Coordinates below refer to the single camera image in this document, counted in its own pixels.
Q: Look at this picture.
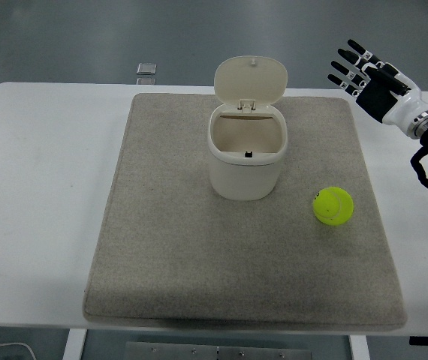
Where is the white cable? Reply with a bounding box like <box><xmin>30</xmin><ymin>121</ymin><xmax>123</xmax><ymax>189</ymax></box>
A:
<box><xmin>0</xmin><ymin>341</ymin><xmax>37</xmax><ymax>360</ymax></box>

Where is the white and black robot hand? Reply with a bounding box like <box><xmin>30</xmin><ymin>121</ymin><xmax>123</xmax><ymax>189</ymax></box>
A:
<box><xmin>327</xmin><ymin>39</ymin><xmax>428</xmax><ymax>131</ymax></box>

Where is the yellow-green tennis ball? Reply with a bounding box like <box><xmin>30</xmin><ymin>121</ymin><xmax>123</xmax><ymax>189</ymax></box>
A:
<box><xmin>312</xmin><ymin>186</ymin><xmax>355</xmax><ymax>227</ymax></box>

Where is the cream lidded plastic bin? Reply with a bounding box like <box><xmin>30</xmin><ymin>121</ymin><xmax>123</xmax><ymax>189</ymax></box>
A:
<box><xmin>206</xmin><ymin>55</ymin><xmax>288</xmax><ymax>202</ymax></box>

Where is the beige felt mat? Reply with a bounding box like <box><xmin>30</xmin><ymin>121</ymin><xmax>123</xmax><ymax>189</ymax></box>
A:
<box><xmin>82</xmin><ymin>92</ymin><xmax>408</xmax><ymax>331</ymax></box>

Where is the white table leg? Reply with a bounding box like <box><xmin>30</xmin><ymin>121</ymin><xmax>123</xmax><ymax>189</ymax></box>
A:
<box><xmin>62</xmin><ymin>328</ymin><xmax>87</xmax><ymax>360</ymax></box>
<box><xmin>348</xmin><ymin>334</ymin><xmax>368</xmax><ymax>360</ymax></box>

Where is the grey metal plate with screws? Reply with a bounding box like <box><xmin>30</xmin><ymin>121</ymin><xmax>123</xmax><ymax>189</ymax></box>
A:
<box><xmin>124</xmin><ymin>340</ymin><xmax>312</xmax><ymax>360</ymax></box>

